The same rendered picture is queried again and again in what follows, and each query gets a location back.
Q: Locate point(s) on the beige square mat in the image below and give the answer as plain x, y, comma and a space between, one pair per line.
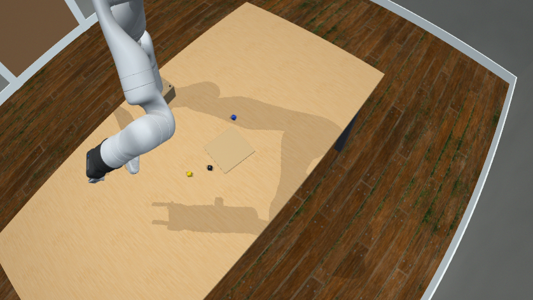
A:
229, 149

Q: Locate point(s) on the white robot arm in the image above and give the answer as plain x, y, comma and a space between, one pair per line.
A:
133, 53

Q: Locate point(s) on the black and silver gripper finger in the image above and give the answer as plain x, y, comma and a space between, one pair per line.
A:
95, 180

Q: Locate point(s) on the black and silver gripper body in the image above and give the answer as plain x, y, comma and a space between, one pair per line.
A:
101, 160

